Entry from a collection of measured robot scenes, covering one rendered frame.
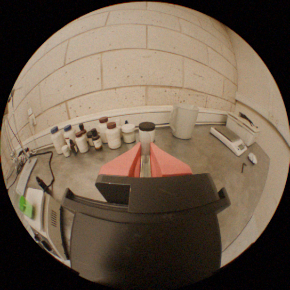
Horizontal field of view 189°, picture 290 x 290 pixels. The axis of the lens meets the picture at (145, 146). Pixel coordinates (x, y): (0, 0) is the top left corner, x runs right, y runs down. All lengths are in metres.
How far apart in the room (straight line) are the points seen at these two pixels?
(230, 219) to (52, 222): 0.46
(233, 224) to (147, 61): 0.73
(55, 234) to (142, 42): 0.79
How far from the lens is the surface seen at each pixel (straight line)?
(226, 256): 0.35
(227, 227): 0.32
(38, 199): 0.30
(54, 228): 0.30
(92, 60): 0.56
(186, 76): 0.65
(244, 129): 0.80
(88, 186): 0.32
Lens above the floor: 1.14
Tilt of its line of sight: 36 degrees down
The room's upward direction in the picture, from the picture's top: straight up
